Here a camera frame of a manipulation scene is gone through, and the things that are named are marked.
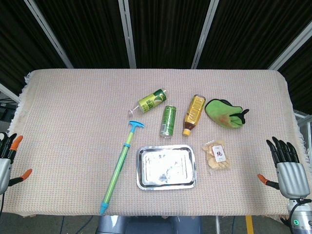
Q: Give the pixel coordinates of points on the amber tea bottle yellow cap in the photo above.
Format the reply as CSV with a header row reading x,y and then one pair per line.
x,y
193,113

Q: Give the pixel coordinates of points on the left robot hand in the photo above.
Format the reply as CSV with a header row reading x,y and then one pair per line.
x,y
4,168

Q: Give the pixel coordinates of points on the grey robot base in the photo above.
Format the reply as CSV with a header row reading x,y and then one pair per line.
x,y
148,225

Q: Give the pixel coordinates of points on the green blue water pump toy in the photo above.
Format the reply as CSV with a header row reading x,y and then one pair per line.
x,y
120,157

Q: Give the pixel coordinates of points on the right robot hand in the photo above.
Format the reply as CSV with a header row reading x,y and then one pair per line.
x,y
290,174

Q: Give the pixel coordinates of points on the green drink can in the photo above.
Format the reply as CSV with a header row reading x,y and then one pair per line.
x,y
168,121

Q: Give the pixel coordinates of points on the beige woven tablecloth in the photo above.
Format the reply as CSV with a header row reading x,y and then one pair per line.
x,y
97,117

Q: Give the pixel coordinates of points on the green yellow drink bottle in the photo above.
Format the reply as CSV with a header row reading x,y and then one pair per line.
x,y
152,100

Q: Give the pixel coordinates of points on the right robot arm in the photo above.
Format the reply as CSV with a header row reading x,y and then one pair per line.
x,y
300,215

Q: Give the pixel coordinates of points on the stainless steel tray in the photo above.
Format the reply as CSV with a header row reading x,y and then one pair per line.
x,y
166,167

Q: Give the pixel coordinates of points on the snack packet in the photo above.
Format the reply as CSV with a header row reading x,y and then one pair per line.
x,y
217,156

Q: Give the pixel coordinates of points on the green plush toy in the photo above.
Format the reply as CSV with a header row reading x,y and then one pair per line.
x,y
223,113

